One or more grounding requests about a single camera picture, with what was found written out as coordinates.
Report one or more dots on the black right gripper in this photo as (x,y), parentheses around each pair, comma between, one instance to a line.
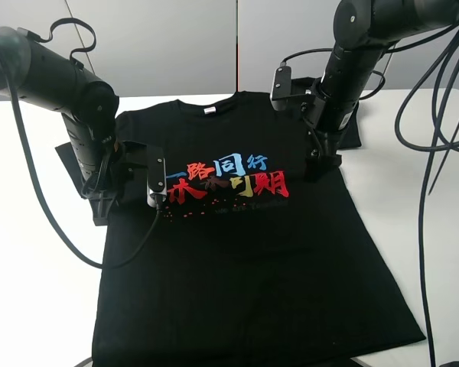
(323,118)

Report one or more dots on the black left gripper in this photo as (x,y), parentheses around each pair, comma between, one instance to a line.
(122,171)

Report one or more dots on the black printed t-shirt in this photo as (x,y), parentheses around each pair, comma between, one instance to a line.
(248,262)

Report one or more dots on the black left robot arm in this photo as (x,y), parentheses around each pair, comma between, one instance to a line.
(32,73)

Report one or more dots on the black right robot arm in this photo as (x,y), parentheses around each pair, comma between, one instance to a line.
(363,32)

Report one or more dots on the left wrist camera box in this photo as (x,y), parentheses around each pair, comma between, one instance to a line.
(156,176)

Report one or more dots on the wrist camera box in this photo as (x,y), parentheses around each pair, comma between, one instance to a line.
(281,88)
(156,176)

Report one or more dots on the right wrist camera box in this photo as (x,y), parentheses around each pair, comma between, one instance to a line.
(281,88)

